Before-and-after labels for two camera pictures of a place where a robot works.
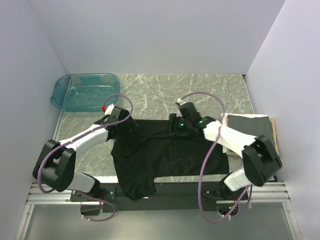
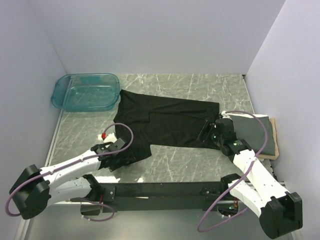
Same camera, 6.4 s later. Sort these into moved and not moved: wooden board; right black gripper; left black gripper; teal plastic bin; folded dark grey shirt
Moved: left black gripper; right black gripper
Not moved: teal plastic bin; wooden board; folded dark grey shirt
